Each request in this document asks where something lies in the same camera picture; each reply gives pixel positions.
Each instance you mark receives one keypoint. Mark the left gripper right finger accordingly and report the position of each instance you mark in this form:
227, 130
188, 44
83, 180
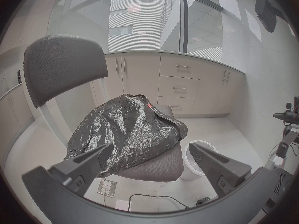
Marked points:
222, 169

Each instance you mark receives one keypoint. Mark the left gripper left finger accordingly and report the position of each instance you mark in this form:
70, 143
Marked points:
77, 169

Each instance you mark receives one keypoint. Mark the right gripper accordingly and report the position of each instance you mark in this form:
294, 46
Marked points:
292, 118

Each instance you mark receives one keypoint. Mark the black plastic bag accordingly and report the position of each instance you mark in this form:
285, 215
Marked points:
130, 129

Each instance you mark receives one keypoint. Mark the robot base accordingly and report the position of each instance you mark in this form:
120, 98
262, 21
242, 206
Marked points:
283, 185

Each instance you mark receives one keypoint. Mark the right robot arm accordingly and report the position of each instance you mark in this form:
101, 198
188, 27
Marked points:
283, 148

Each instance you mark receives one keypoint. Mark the white trash bin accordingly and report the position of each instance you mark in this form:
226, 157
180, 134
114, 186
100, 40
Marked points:
191, 173

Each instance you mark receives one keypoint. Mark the small black object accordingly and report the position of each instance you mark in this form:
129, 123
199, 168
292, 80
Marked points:
203, 201

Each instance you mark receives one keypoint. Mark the beige cabinet with drawers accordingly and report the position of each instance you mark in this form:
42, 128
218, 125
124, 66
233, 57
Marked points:
179, 85

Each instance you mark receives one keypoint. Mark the grey chair with white legs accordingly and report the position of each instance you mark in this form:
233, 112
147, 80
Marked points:
63, 64

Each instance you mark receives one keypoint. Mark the window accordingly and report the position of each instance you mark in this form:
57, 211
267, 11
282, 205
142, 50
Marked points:
140, 20

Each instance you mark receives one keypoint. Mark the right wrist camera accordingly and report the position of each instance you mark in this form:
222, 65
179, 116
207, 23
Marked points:
289, 106

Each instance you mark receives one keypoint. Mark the small black wall panel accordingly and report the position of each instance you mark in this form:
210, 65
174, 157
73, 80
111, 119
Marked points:
19, 76

